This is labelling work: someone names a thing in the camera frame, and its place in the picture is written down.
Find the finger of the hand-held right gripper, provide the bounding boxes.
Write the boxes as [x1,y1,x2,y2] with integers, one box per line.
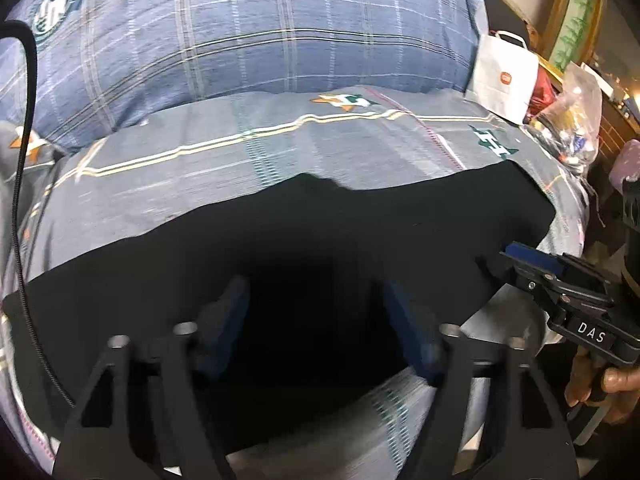
[499,242,617,311]

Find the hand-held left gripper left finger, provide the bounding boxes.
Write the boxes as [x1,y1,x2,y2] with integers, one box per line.
[52,276,251,480]

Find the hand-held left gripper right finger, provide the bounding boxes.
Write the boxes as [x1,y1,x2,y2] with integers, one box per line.
[381,279,576,480]

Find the black pants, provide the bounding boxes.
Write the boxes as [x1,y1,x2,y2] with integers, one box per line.
[2,160,558,456]

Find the person's right hand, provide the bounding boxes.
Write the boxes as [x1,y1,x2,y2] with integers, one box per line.
[565,347,640,426]

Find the pale purple cloth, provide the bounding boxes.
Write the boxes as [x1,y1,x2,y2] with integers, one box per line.
[612,140,640,184]

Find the grey printed bed sheet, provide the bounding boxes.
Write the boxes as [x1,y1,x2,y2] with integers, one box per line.
[0,85,591,480]

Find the clear plastic bag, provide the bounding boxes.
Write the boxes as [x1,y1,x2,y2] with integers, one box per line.
[525,62,603,176]

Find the red bag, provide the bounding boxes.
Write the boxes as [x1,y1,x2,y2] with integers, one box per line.
[525,67,558,118]

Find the white paper bag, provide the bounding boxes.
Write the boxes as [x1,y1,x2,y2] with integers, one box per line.
[465,30,540,123]

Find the gold framed picture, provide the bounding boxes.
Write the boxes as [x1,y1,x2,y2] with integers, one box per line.
[542,0,608,68]

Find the blue plaid pillow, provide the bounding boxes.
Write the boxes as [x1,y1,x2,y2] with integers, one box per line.
[0,0,491,156]

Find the black braided cable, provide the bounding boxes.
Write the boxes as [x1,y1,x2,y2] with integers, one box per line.
[0,20,76,408]

